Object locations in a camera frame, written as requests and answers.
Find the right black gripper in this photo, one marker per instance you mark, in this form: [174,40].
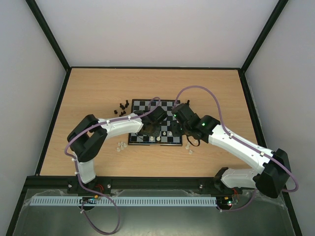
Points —
[177,127]

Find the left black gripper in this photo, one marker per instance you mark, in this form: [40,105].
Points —
[158,130]

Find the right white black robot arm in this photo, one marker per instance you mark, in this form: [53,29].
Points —
[269,170]

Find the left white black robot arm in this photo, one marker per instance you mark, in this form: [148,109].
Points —
[87,138]

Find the black white chess board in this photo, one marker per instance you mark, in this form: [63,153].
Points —
[140,106]

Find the grey slotted cable duct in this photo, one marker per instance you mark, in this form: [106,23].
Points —
[125,201]

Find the black aluminium frame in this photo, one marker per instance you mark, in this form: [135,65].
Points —
[150,183]

